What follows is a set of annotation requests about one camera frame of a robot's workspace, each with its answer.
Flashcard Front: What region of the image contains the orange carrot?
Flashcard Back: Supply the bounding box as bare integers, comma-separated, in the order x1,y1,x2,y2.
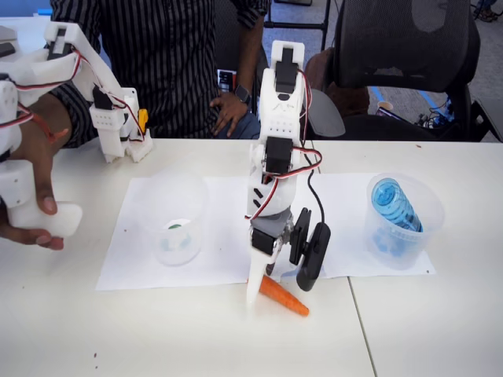
258,275,310,318

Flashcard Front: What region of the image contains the white 3D-printed leader arm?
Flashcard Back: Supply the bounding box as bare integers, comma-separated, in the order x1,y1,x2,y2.
0,21,154,239

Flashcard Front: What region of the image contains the person's left forearm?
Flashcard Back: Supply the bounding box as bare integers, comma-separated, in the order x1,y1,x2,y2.
235,21,265,92

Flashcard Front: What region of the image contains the person's right forearm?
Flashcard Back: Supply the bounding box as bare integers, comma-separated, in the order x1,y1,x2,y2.
17,92,75,159

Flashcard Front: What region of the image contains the blue plastic bottle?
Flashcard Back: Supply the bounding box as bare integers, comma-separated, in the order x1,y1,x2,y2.
371,177,424,258

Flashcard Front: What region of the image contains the person's left hand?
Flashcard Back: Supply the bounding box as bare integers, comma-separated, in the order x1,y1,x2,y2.
209,92,252,138

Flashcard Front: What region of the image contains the person's right hand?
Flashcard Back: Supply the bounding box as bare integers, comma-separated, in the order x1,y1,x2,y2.
0,153,66,251

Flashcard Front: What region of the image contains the white paper sheet blue smudge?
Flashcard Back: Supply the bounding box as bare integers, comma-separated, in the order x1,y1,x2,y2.
273,172,437,280

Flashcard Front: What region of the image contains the clear empty plastic cup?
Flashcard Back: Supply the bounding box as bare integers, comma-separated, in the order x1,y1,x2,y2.
135,172,209,269

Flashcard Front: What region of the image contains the black wristwatch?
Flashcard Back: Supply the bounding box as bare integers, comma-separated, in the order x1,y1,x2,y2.
233,83,253,104

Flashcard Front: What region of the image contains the translucent plastic container with blue bottle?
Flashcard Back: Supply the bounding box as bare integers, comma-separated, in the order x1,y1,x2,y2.
363,172,447,272

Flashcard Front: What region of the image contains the brown bag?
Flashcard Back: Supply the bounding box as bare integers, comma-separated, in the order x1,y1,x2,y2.
305,49,374,119

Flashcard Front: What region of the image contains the black card with red print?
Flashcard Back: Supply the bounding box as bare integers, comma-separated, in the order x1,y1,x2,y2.
218,69,237,93

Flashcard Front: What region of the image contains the person's torso striped shirt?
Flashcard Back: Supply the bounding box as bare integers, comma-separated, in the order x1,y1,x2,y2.
49,0,272,149

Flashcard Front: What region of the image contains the black metal stand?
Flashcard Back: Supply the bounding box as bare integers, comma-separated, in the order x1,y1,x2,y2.
263,0,333,50

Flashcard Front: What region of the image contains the black mesh office chair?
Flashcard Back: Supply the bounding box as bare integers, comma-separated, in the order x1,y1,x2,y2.
305,0,503,143

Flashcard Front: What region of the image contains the red wrist thread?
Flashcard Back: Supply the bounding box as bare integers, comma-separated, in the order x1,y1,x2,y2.
32,114,70,148

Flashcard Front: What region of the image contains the white side table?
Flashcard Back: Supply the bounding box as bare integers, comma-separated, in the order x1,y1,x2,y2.
0,16,54,60

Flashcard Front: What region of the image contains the black webcam with clip mount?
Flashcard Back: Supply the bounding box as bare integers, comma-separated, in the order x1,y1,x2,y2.
288,207,332,292

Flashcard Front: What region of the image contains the black webcam cable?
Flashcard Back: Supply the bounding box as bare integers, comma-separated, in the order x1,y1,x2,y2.
307,167,328,225

